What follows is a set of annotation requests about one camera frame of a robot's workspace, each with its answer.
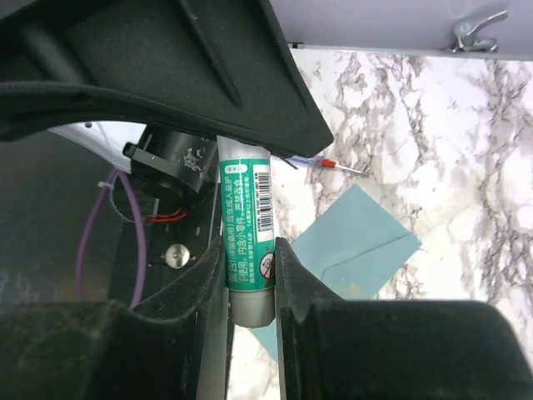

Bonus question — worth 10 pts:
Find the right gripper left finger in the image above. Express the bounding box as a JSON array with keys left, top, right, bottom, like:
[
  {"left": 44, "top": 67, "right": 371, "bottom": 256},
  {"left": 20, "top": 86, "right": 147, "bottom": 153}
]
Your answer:
[{"left": 133, "top": 237, "right": 228, "bottom": 399}]

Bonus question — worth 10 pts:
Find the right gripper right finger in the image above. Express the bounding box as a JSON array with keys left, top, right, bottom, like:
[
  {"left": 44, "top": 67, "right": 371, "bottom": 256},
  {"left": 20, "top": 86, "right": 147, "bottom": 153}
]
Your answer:
[{"left": 275, "top": 237, "right": 340, "bottom": 399}]

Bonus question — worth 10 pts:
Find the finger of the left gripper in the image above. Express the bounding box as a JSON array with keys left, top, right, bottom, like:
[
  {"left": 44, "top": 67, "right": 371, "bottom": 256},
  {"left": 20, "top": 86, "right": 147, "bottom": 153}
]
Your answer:
[{"left": 1, "top": 1, "right": 333, "bottom": 157}]

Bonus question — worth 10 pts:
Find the green glue tube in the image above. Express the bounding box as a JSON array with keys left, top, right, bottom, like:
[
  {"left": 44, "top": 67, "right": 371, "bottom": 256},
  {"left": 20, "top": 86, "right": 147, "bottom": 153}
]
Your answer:
[{"left": 217, "top": 136, "right": 275, "bottom": 328}]

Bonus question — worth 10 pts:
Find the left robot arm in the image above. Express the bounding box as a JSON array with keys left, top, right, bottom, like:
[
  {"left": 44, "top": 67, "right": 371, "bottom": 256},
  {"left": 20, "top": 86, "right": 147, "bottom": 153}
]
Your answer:
[{"left": 1, "top": 1, "right": 333, "bottom": 199}]

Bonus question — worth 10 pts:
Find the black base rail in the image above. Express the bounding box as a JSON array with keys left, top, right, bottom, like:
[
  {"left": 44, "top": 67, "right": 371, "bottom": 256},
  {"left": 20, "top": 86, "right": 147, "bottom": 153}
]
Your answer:
[{"left": 108, "top": 178, "right": 221, "bottom": 305}]

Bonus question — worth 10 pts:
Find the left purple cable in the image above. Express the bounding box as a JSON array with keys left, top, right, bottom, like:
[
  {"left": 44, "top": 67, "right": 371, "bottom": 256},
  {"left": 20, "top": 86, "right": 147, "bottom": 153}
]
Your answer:
[{"left": 74, "top": 168, "right": 147, "bottom": 309}]

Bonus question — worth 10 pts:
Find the metal wall hook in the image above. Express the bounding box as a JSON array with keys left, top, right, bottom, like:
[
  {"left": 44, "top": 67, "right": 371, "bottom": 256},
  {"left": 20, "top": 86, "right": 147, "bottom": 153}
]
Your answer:
[{"left": 450, "top": 9, "right": 508, "bottom": 53}]

